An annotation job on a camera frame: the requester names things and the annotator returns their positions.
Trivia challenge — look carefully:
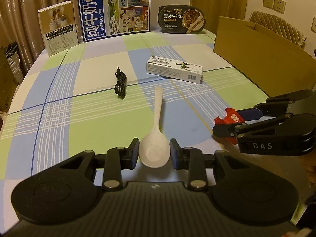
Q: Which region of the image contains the red candy packet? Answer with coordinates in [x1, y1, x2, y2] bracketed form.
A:
[214, 107, 245, 146]

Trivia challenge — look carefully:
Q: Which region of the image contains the white plastic rice spoon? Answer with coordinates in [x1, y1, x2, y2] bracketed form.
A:
[139, 87, 170, 168]

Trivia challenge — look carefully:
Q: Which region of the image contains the black cable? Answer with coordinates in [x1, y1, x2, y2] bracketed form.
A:
[113, 66, 128, 100]

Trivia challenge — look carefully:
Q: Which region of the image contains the white ointment box with bird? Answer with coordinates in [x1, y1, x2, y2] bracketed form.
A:
[146, 56, 203, 84]

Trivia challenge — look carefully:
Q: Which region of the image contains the person's right hand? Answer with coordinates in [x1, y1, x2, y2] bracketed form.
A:
[298, 149, 316, 188]

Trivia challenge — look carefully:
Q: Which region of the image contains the brown cardboard box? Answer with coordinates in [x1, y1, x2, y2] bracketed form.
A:
[214, 17, 315, 96]

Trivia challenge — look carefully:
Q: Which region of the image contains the black instant rice meal box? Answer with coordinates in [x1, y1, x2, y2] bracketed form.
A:
[157, 4, 206, 34]

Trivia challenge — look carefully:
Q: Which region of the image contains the blue milk carton box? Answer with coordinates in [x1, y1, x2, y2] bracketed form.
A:
[78, 0, 150, 42]

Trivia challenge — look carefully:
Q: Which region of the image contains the white beige product box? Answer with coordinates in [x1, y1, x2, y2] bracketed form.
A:
[38, 1, 79, 56]

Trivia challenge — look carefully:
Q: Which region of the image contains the brown curtain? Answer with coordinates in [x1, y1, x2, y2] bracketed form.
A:
[1, 0, 81, 75]

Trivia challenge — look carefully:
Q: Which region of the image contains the wall socket panel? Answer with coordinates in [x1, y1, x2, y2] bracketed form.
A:
[263, 0, 286, 14]

